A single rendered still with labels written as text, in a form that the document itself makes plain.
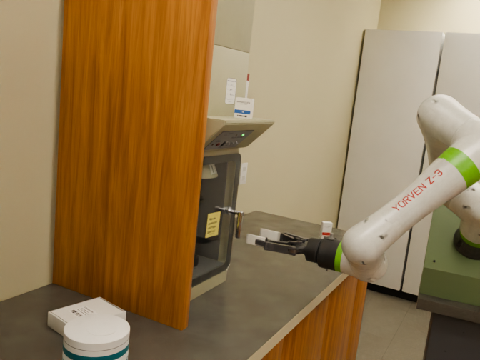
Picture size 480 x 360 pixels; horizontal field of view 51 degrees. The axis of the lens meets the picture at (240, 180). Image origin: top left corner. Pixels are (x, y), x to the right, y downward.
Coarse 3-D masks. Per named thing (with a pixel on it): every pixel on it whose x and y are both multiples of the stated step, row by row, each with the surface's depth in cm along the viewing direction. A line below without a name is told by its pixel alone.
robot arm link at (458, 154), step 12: (468, 120) 138; (456, 132) 138; (468, 132) 136; (456, 144) 136; (468, 144) 134; (444, 156) 135; (456, 156) 133; (468, 156) 132; (456, 168) 132; (468, 168) 132; (468, 180) 133
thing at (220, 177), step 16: (208, 160) 149; (224, 160) 158; (240, 160) 167; (208, 176) 151; (224, 176) 159; (208, 192) 152; (224, 192) 161; (208, 208) 154; (224, 208) 163; (224, 224) 165; (208, 240) 157; (224, 240) 167; (208, 256) 159; (224, 256) 169; (208, 272) 161
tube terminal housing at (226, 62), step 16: (224, 48) 148; (224, 64) 150; (240, 64) 158; (224, 80) 152; (240, 80) 160; (224, 96) 153; (240, 96) 162; (208, 112) 147; (224, 112) 155; (224, 272) 174; (192, 288) 156; (208, 288) 165
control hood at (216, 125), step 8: (208, 120) 135; (216, 120) 134; (224, 120) 133; (232, 120) 137; (240, 120) 141; (248, 120) 145; (256, 120) 150; (264, 120) 155; (272, 120) 160; (208, 128) 136; (216, 128) 134; (224, 128) 136; (232, 128) 140; (240, 128) 144; (248, 128) 149; (256, 128) 154; (264, 128) 159; (208, 136) 136; (216, 136) 138; (248, 136) 157; (256, 136) 162; (208, 144) 140; (240, 144) 159; (248, 144) 165
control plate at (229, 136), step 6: (222, 132) 138; (228, 132) 141; (234, 132) 144; (240, 132) 147; (246, 132) 151; (216, 138) 139; (222, 138) 142; (228, 138) 145; (234, 138) 149; (240, 138) 153; (210, 144) 141; (228, 144) 151; (234, 144) 155
